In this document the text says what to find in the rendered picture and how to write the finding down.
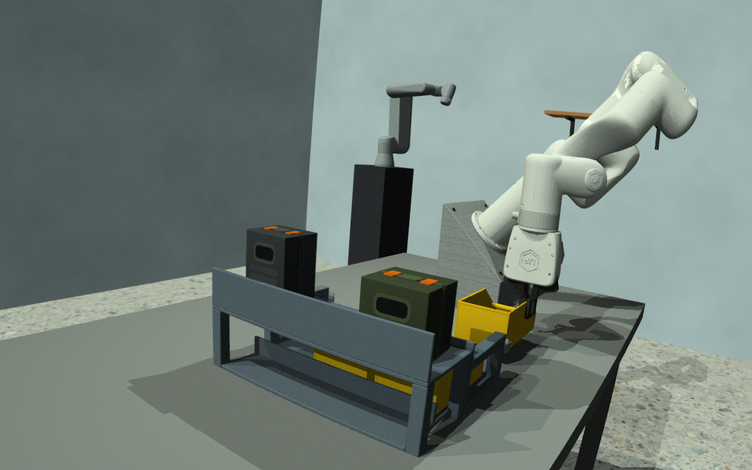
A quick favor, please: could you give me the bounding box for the dark green case with handle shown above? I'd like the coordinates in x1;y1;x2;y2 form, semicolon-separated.
359;267;458;359

